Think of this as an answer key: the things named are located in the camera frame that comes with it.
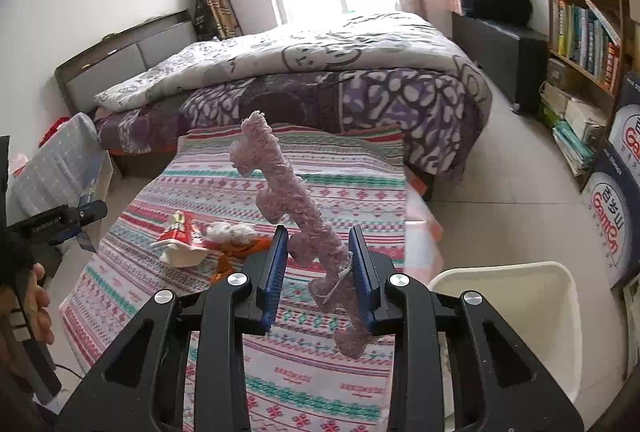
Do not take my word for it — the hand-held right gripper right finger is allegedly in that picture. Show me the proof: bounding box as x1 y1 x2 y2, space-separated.
347 225 586 432

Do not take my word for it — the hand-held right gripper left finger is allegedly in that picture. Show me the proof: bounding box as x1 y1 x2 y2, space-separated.
56 225 291 432

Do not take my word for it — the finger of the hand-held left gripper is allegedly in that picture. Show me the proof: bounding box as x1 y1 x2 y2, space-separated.
47 227 96 254
7 199 108 235

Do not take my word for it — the pink fuzzy cloth strip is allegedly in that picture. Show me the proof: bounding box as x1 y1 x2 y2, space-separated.
230 109 373 358

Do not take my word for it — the white trash bin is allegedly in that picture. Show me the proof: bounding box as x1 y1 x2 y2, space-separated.
427 261 583 432

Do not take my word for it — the person's left hand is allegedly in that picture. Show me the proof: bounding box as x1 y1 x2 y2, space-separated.
27 263 55 346

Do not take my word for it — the orange cloth scrap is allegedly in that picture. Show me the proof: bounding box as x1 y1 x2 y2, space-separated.
210 236 275 287

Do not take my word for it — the dark bed base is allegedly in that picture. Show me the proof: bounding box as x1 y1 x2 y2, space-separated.
107 146 182 179

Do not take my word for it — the red carton with white flap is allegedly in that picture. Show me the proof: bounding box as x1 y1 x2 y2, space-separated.
154 209 210 268

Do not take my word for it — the red cloth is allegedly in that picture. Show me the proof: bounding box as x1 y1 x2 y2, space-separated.
39 116 71 148

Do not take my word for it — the patterned striped tablecloth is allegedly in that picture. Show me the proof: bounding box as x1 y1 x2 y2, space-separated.
59 122 446 432

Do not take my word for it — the grey bed headboard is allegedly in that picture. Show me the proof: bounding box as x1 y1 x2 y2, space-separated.
54 9 198 113

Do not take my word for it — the purple patterned blanket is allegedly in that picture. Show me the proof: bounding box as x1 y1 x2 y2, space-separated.
95 67 493 183

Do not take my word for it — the black bag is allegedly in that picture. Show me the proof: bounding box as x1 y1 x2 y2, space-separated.
192 0 221 42

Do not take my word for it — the printed grey quilt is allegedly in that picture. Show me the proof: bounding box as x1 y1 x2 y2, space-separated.
94 10 493 113

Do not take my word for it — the blue white carton box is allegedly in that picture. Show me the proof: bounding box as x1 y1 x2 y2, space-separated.
612 72 640 163
580 145 640 290

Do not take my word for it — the pile of flat books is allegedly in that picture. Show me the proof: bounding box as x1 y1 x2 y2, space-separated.
537 57 608 178

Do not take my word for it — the black bench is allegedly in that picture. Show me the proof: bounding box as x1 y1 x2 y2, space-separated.
452 12 548 113

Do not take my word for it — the row of upright books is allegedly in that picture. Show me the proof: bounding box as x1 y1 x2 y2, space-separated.
550 0 623 93

